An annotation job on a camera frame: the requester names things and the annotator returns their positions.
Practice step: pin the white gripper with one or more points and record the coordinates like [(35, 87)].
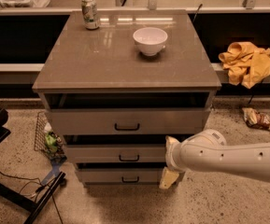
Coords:
[(172, 156)]

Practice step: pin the grey drawer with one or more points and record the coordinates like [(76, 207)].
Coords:
[(128, 120), (115, 153), (119, 176)]

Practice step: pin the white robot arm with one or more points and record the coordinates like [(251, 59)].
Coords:
[(208, 151)]

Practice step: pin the grey drawer cabinet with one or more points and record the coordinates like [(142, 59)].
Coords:
[(104, 69)]

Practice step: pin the brown snack bag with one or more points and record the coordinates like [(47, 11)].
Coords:
[(255, 119)]

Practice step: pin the blue tape strip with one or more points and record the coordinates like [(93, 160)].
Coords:
[(55, 170)]

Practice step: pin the green snack bag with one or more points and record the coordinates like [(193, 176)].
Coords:
[(51, 142)]

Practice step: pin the white ceramic bowl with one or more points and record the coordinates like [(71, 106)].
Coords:
[(150, 40)]

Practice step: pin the yellow crumpled cloth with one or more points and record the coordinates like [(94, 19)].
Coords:
[(246, 63)]

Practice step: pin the green white soda can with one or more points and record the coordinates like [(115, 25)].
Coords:
[(90, 15)]

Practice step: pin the wire mesh basket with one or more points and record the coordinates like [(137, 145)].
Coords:
[(42, 128)]

